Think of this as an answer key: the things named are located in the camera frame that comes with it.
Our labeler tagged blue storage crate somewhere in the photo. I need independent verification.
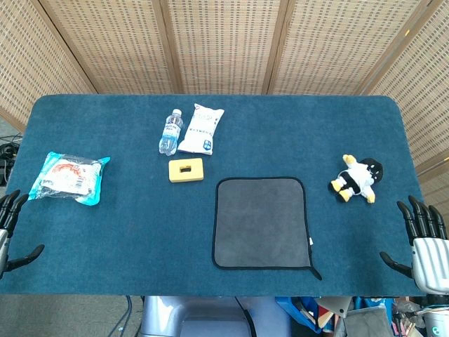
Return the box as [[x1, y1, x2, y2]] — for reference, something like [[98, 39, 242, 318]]
[[275, 296, 326, 334]]

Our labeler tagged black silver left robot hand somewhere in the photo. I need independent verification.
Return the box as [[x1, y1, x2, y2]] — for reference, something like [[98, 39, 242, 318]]
[[0, 189, 46, 280]]

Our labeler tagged clear plastic water bottle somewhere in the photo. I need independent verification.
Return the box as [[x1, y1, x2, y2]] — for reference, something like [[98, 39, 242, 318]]
[[159, 108, 185, 157]]

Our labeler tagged woven bamboo folding screen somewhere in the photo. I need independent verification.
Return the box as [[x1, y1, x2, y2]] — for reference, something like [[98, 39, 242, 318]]
[[0, 0, 449, 246]]

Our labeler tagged white snack bag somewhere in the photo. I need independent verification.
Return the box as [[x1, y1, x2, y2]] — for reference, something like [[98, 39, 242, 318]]
[[177, 103, 225, 156]]

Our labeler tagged blue table mat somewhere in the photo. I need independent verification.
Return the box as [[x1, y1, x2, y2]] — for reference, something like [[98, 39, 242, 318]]
[[0, 93, 441, 298]]

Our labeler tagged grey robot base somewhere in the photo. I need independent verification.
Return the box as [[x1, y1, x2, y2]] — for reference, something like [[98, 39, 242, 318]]
[[140, 296, 293, 337]]

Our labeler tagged teal wrapped food package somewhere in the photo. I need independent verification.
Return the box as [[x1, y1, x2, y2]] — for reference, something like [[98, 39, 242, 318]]
[[27, 151, 112, 206]]

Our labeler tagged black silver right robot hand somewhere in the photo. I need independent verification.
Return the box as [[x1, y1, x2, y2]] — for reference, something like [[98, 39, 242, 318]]
[[380, 195, 449, 294]]

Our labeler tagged blue floor cable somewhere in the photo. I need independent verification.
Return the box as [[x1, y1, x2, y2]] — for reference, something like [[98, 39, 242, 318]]
[[108, 296, 133, 337]]

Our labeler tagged black white penguin plush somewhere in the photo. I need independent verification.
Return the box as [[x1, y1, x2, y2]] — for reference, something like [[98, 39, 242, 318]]
[[328, 154, 384, 204]]

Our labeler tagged black cable bundle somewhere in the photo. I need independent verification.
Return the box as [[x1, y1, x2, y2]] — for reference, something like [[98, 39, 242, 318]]
[[0, 135, 22, 187]]

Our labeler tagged grey and green cloth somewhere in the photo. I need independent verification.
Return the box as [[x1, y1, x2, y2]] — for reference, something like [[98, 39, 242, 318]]
[[211, 176, 323, 281]]

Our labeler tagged yellow sponge block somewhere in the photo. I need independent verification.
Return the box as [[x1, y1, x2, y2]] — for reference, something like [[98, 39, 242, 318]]
[[168, 157, 205, 183]]

